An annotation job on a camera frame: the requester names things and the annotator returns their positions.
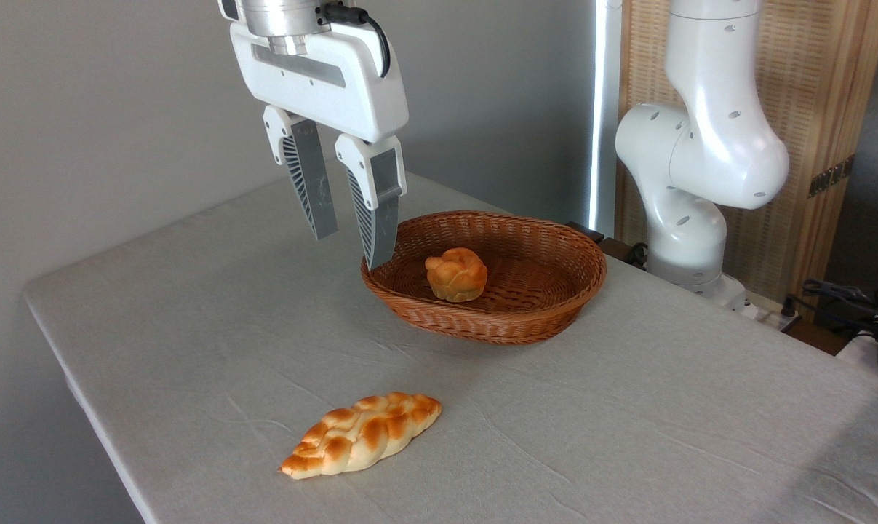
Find white power strip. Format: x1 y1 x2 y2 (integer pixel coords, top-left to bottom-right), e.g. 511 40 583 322
730 290 802 330

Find dark brown table clamp block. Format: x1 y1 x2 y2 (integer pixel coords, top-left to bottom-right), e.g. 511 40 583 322
565 221 649 269

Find brown wicker oval basket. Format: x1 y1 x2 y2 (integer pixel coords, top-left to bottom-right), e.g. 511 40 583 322
359 210 608 346

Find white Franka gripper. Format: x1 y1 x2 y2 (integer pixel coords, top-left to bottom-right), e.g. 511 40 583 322
229 21 410 271

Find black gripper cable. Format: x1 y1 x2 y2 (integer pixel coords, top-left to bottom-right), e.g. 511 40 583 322
321 3 393 79

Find round knotted bread roll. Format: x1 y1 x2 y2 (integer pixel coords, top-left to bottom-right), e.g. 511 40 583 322
424 247 489 303

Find grey tablecloth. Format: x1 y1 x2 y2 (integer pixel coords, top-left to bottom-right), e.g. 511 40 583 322
22 153 878 524

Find long braided bread loaf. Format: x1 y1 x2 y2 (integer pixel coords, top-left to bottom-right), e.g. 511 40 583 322
277 392 444 481

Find wooden bamboo folding screen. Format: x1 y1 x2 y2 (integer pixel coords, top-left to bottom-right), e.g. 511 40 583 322
616 0 878 305

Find black cable bundle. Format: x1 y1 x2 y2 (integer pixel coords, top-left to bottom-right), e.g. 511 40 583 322
782 278 878 344

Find black metal screen hinge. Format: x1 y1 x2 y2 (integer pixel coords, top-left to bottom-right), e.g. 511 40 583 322
807 154 856 199

